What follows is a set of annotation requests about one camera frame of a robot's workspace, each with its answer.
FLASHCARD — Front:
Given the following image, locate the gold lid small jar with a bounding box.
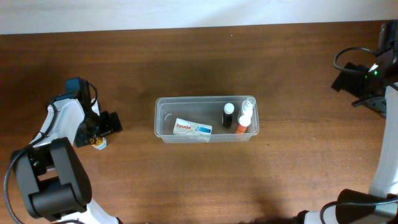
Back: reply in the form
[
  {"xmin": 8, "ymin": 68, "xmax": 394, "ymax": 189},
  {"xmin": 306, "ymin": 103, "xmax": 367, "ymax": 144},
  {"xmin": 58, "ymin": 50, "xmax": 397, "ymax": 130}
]
[{"xmin": 90, "ymin": 137, "xmax": 107, "ymax": 150}]

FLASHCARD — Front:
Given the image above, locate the white Panadol box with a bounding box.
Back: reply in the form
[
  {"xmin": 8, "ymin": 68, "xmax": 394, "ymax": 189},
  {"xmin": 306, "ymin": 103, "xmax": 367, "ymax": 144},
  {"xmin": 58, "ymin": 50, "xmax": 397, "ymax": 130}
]
[{"xmin": 173, "ymin": 118, "xmax": 212, "ymax": 136}]

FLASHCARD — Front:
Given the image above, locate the dark bottle white cap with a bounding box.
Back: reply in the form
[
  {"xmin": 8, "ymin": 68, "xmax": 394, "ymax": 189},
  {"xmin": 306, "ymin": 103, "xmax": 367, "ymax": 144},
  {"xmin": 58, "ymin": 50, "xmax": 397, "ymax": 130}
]
[{"xmin": 222, "ymin": 103, "xmax": 234, "ymax": 128}]

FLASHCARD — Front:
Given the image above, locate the white dropper bottle clear cap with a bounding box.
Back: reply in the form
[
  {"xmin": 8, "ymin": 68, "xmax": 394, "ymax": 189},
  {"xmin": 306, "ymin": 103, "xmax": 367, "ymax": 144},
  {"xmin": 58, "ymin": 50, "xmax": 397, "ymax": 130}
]
[{"xmin": 238, "ymin": 96, "xmax": 256, "ymax": 119}]

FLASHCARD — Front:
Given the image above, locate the orange bottle white cap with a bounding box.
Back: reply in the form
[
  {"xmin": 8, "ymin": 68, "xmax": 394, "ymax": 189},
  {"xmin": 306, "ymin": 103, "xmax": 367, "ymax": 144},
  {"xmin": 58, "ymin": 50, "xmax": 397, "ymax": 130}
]
[{"xmin": 236, "ymin": 115, "xmax": 251, "ymax": 134}]

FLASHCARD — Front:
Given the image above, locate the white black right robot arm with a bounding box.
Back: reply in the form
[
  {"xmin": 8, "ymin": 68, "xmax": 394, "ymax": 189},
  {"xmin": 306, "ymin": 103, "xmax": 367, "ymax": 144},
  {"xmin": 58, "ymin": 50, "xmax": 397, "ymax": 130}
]
[{"xmin": 294, "ymin": 20, "xmax": 397, "ymax": 223}]

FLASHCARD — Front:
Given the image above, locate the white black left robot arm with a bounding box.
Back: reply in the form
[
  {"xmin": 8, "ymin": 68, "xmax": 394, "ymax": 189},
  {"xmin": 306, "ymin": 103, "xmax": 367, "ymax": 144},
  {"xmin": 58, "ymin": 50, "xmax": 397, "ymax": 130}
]
[{"xmin": 3, "ymin": 77, "xmax": 123, "ymax": 224}]

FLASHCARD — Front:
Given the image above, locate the clear plastic container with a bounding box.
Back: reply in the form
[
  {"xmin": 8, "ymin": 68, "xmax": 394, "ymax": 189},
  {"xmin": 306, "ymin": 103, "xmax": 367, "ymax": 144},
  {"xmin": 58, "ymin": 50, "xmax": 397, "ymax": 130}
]
[{"xmin": 154, "ymin": 95, "xmax": 259, "ymax": 143}]

